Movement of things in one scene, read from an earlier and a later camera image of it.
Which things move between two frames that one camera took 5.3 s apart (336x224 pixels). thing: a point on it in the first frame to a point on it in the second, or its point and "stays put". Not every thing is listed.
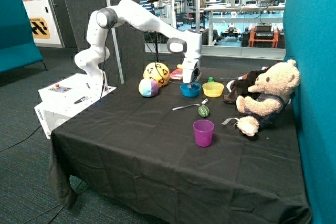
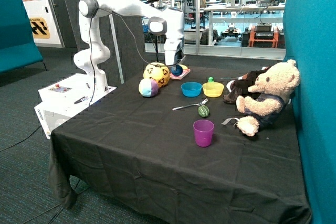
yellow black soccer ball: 158,72 stays put
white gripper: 188,64 to 171,48
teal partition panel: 310,39 stays put
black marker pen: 81,99 stays put
